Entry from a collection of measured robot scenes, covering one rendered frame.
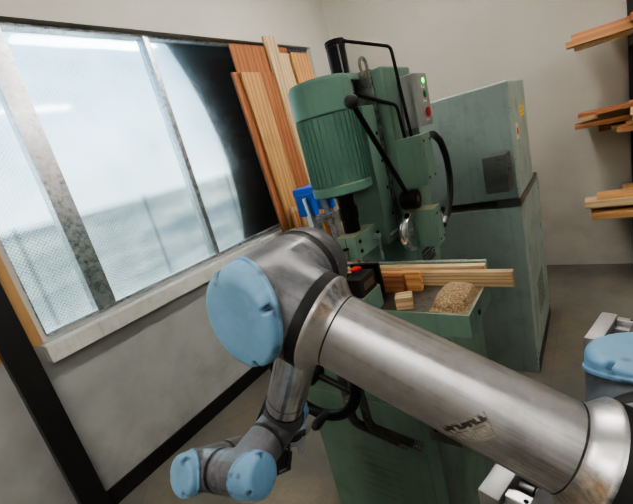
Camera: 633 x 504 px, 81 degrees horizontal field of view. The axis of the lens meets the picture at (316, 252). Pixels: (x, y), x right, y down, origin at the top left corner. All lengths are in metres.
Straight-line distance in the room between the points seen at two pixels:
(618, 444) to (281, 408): 0.51
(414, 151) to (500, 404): 0.91
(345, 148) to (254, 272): 0.69
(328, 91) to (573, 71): 2.44
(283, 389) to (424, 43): 3.11
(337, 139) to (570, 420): 0.82
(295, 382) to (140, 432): 1.64
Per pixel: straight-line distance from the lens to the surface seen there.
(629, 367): 0.50
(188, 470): 0.79
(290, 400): 0.72
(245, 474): 0.71
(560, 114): 3.29
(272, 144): 2.63
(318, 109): 1.03
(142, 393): 2.20
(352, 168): 1.04
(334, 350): 0.39
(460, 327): 0.94
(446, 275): 1.06
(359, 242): 1.10
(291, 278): 0.40
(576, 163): 3.33
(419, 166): 1.19
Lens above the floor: 1.33
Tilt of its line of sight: 15 degrees down
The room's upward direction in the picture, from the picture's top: 15 degrees counter-clockwise
